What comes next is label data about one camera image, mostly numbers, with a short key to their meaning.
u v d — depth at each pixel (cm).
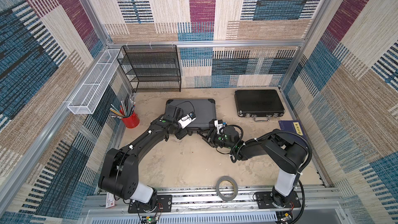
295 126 99
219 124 85
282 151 50
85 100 70
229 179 78
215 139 79
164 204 73
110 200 74
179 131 78
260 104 150
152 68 108
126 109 97
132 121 99
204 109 96
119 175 42
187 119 78
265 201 73
